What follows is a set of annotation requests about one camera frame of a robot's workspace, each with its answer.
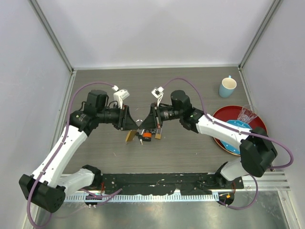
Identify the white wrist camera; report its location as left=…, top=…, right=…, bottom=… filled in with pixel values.
left=112, top=85, right=130, bottom=109
left=151, top=86, right=164, bottom=106

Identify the white slotted cable duct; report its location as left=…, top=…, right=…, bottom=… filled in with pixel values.
left=64, top=192, right=219, bottom=203

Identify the red round tray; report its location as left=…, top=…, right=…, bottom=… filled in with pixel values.
left=213, top=105, right=267, bottom=156

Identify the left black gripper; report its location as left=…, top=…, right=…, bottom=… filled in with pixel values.
left=97, top=102, right=139, bottom=130

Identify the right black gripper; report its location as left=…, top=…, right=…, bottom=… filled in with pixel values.
left=140, top=103, right=183, bottom=130

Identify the light blue mug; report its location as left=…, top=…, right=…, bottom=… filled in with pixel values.
left=219, top=75, right=237, bottom=98

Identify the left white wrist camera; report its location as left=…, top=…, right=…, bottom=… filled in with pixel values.
left=112, top=85, right=130, bottom=109

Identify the clear drinking glass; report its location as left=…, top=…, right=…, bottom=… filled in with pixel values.
left=237, top=105, right=258, bottom=124

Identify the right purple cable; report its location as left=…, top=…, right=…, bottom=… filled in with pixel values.
left=163, top=77, right=294, bottom=210

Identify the small brass padlock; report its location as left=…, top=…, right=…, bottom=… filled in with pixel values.
left=155, top=128, right=162, bottom=140

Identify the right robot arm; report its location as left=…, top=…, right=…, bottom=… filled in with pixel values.
left=139, top=90, right=277, bottom=188

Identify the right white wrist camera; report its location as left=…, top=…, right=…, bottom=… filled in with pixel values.
left=151, top=86, right=164, bottom=106

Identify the purple cable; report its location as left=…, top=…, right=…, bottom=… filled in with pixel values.
left=26, top=82, right=123, bottom=227
left=163, top=77, right=294, bottom=210

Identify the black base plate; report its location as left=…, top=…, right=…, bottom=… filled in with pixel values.
left=79, top=173, right=244, bottom=196

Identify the orange black padlock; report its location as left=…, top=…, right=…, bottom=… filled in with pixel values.
left=141, top=129, right=152, bottom=142

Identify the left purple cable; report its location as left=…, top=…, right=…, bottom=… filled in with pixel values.
left=26, top=82, right=123, bottom=227

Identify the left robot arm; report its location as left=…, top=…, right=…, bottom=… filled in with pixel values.
left=19, top=89, right=138, bottom=213

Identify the large brass padlock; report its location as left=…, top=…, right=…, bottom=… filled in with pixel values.
left=125, top=128, right=141, bottom=143

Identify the blue dotted plate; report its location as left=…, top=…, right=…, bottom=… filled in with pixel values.
left=220, top=120, right=252, bottom=156

